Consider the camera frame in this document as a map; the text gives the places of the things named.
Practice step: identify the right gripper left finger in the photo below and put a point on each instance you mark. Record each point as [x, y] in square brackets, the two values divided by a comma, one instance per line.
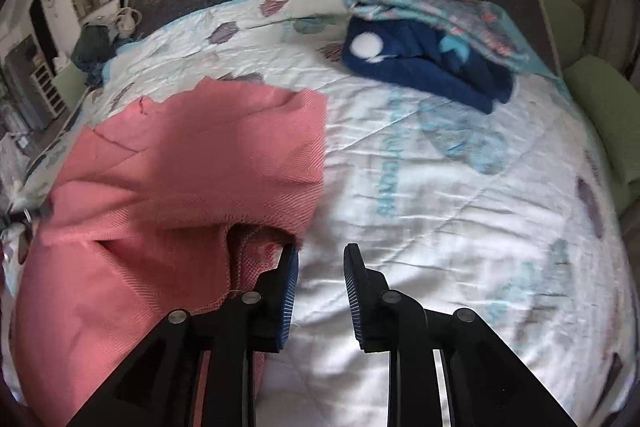
[199, 369]

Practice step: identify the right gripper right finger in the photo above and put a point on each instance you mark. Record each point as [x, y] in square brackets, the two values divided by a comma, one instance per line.
[445, 369]

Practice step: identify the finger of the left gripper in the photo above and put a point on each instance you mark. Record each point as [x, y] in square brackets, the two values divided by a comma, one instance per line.
[28, 215]

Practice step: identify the pink knit sweater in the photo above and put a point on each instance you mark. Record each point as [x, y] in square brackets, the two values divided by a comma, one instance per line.
[164, 205]

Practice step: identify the dark clothes pile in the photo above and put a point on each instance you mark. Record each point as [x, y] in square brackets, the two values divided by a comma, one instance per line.
[98, 43]

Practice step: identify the white shelf rack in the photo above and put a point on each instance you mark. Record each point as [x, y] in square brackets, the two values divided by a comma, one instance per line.
[43, 81]

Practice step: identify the white floral quilt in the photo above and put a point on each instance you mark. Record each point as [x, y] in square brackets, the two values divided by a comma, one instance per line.
[506, 213]

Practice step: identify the green pillow near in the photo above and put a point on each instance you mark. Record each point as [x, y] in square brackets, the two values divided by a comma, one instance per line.
[612, 106]

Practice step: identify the green pillow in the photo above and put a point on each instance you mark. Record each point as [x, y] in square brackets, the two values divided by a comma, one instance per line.
[612, 106]
[568, 24]

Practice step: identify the navy fleece garment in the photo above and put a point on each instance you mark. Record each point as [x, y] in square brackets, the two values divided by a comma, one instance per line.
[417, 56]

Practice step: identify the folded floral blanket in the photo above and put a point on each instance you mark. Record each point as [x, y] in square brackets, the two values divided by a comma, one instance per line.
[484, 26]

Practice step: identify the green pillow far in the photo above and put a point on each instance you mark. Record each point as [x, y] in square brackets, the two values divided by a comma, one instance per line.
[568, 24]

